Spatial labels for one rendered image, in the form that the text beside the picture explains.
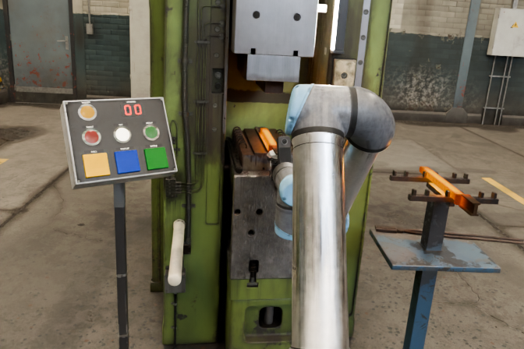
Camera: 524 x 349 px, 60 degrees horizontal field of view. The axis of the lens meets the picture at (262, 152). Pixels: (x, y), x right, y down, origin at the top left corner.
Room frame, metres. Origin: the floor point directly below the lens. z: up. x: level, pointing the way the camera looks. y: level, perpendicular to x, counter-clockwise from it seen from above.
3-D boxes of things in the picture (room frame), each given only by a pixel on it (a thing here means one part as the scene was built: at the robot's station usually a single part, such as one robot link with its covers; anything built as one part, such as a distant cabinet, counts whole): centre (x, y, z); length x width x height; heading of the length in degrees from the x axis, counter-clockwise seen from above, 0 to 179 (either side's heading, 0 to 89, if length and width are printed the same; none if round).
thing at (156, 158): (1.51, 0.36, 1.01); 0.07 x 0.05 x 0.07; 124
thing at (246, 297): (1.95, -0.05, 0.23); 0.55 x 0.37 x 0.47; 9
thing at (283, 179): (1.39, -0.10, 0.97); 0.12 x 0.09 x 0.10; 9
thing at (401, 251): (1.61, -0.67, 0.67); 0.40 x 0.30 x 0.02; 93
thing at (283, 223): (1.39, -0.11, 0.86); 0.12 x 0.09 x 0.12; 93
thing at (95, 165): (1.39, 0.53, 1.01); 0.07 x 0.05 x 0.07; 124
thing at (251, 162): (1.93, 0.01, 0.96); 0.42 x 0.20 x 0.09; 9
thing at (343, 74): (1.90, -0.32, 1.27); 0.09 x 0.02 x 0.17; 99
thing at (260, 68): (1.93, 0.01, 1.32); 0.42 x 0.20 x 0.10; 9
